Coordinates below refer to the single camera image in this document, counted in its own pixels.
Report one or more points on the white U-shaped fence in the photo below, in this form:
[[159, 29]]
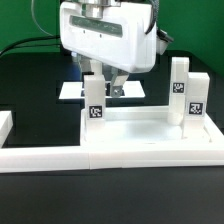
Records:
[[101, 156]]

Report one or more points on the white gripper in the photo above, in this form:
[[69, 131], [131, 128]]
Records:
[[118, 33]]

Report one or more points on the white desk top tray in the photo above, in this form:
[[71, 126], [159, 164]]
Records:
[[146, 125]]

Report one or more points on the fiducial marker plate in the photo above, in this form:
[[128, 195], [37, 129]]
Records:
[[75, 90]]

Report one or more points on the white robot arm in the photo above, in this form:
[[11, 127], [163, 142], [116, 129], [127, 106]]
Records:
[[119, 33]]

